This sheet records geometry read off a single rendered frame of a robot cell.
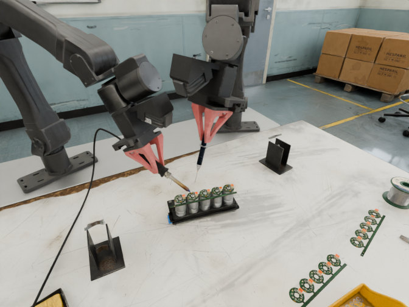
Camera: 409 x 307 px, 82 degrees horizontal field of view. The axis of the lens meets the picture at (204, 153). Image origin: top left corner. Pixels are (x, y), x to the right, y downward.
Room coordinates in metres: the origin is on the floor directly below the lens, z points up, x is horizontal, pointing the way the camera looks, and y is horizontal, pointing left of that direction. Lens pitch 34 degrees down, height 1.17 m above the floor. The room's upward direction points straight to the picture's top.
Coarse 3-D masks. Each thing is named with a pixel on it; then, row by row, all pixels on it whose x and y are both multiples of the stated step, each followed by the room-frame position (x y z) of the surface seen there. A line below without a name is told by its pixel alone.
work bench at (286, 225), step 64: (64, 192) 0.45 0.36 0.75; (128, 192) 0.45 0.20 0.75; (256, 192) 0.45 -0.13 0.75; (320, 192) 0.45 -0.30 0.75; (0, 256) 0.27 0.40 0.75; (64, 256) 0.27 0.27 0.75; (128, 256) 0.27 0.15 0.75; (192, 256) 0.27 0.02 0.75; (256, 256) 0.27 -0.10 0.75; (320, 256) 0.27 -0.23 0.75; (384, 256) 0.27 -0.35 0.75
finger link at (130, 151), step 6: (126, 150) 0.42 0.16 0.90; (132, 150) 0.41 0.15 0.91; (138, 150) 0.40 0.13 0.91; (144, 150) 0.40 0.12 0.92; (150, 150) 0.41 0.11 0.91; (132, 156) 0.42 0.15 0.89; (138, 156) 0.43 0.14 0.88; (150, 156) 0.40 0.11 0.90; (138, 162) 0.42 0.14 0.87; (144, 162) 0.42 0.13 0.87; (150, 162) 0.41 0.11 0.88; (150, 168) 0.41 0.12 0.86; (156, 168) 0.41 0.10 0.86
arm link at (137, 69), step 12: (72, 60) 0.44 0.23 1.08; (84, 60) 0.43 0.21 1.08; (132, 60) 0.42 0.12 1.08; (144, 60) 0.44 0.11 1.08; (84, 72) 0.43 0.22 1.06; (108, 72) 0.43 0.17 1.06; (120, 72) 0.43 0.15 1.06; (132, 72) 0.42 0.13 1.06; (144, 72) 0.42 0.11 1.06; (156, 72) 0.45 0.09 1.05; (84, 84) 0.44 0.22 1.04; (120, 84) 0.43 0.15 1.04; (132, 84) 0.41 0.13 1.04; (144, 84) 0.41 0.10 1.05; (156, 84) 0.43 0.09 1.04; (132, 96) 0.42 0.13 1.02; (144, 96) 0.42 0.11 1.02
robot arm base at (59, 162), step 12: (48, 156) 0.51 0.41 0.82; (60, 156) 0.53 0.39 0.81; (84, 156) 0.61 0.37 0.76; (48, 168) 0.51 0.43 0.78; (60, 168) 0.52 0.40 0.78; (72, 168) 0.54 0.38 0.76; (24, 180) 0.49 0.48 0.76; (36, 180) 0.49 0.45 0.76; (48, 180) 0.49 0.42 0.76; (24, 192) 0.45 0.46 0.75
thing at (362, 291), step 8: (360, 288) 0.20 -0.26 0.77; (368, 288) 0.20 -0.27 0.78; (344, 296) 0.18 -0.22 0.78; (352, 296) 0.20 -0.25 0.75; (360, 296) 0.20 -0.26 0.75; (368, 296) 0.19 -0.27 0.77; (376, 296) 0.19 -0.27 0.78; (384, 296) 0.18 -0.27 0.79; (336, 304) 0.17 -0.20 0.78; (344, 304) 0.19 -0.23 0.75; (352, 304) 0.19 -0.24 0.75; (360, 304) 0.19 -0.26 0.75; (368, 304) 0.19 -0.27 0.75; (376, 304) 0.18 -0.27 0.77; (384, 304) 0.17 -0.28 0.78; (392, 304) 0.17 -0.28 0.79; (400, 304) 0.16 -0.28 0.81
